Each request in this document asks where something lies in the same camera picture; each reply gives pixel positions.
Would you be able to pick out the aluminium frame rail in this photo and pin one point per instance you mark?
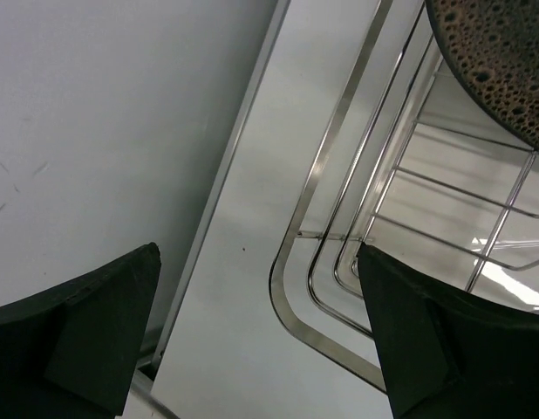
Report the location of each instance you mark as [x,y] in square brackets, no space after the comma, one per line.
[144,404]

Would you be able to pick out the wire dish rack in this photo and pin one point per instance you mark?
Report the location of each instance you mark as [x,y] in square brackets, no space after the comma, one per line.
[408,163]

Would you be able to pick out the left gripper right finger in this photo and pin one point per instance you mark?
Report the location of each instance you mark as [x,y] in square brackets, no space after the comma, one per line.
[446,353]

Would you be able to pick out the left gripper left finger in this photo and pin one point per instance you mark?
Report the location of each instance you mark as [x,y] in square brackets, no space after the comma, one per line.
[70,351]

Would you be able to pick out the brown speckled plate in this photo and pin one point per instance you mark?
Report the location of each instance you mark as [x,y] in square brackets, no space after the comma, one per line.
[492,49]

